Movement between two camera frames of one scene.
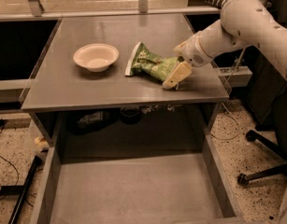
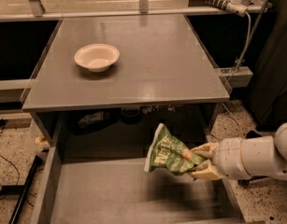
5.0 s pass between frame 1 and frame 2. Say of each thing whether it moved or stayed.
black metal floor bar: stayed
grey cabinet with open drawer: stayed
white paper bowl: stayed
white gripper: moved
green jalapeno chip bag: moved
